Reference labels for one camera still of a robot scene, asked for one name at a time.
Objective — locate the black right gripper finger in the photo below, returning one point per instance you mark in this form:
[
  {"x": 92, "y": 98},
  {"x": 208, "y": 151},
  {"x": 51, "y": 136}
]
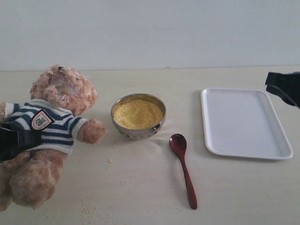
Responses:
[{"x": 285, "y": 86}]

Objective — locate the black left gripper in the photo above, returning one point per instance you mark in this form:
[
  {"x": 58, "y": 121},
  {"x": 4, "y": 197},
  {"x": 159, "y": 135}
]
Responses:
[{"x": 13, "y": 140}]

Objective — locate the tan teddy bear striped sweater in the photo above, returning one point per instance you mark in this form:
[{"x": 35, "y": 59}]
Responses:
[{"x": 53, "y": 120}]

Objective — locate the dark red wooden spoon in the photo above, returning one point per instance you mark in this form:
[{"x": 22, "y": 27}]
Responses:
[{"x": 178, "y": 145}]

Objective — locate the white rectangular plastic tray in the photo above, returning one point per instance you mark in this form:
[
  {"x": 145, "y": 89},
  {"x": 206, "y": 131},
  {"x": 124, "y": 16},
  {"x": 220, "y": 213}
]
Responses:
[{"x": 243, "y": 123}]

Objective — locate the steel bowl of yellow millet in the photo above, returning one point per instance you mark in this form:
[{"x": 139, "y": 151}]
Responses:
[{"x": 138, "y": 116}]

